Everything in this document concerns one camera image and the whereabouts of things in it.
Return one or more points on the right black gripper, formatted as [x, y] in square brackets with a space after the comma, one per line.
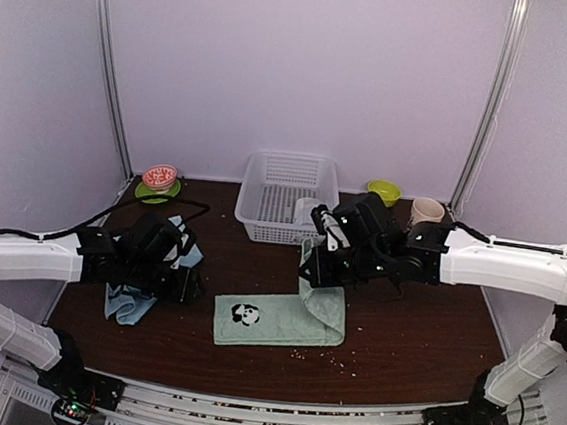
[321, 276]

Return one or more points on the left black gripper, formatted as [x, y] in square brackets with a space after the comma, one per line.
[183, 289]

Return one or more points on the green panda towel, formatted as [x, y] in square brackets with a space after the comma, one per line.
[311, 317]

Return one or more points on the light blue towel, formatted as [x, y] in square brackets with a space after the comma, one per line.
[129, 304]

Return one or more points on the white plastic basket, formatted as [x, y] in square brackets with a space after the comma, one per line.
[271, 185]

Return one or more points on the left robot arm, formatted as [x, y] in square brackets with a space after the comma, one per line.
[146, 256]

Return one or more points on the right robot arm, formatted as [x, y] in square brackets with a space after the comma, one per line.
[363, 241]

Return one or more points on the rolled grey towel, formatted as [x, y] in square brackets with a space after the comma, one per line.
[303, 209]

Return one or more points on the lime green bowl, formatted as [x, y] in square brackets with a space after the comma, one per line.
[389, 192]

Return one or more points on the green plate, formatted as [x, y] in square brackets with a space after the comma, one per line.
[152, 197]

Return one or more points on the cream printed mug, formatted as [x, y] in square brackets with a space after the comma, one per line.
[425, 209]

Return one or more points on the red patterned bowl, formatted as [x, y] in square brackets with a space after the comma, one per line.
[160, 178]

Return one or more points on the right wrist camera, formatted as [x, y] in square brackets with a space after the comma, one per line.
[326, 224]

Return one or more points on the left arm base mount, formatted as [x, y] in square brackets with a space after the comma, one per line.
[75, 405]

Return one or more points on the right aluminium frame post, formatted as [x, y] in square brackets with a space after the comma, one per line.
[501, 82]

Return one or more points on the aluminium frame post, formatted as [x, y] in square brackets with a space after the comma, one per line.
[109, 77]
[501, 82]

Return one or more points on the left aluminium frame post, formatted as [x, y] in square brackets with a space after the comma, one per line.
[109, 77]

